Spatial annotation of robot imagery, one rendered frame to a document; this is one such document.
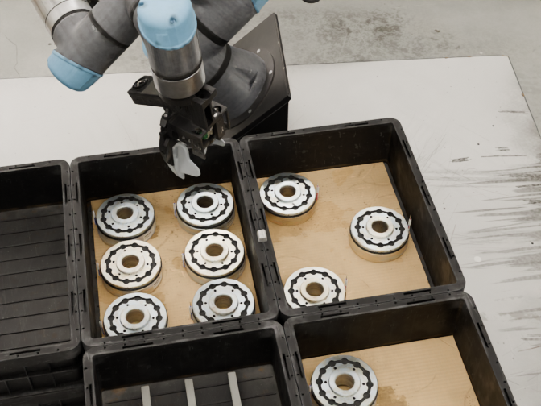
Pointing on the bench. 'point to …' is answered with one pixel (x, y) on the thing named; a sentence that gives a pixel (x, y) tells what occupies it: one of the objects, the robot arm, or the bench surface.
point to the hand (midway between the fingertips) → (188, 159)
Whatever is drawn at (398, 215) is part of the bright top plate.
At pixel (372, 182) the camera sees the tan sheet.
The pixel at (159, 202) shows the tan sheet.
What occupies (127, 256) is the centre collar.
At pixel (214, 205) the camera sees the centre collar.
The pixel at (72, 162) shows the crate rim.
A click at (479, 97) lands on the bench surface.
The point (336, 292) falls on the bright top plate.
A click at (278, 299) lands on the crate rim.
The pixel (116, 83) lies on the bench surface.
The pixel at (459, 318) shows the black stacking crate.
